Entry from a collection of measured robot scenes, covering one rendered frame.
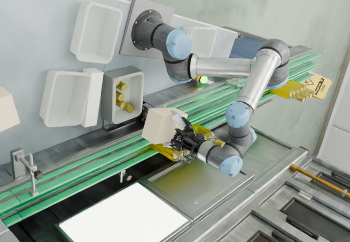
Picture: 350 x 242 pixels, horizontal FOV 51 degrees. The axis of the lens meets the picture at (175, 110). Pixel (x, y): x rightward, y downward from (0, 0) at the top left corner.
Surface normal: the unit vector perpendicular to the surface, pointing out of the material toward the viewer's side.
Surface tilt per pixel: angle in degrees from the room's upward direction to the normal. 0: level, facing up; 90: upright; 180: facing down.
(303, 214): 90
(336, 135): 90
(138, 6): 3
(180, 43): 6
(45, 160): 90
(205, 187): 90
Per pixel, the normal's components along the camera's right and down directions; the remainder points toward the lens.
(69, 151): 0.11, -0.89
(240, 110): -0.20, -0.64
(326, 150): -0.68, 0.27
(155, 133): -0.62, 0.03
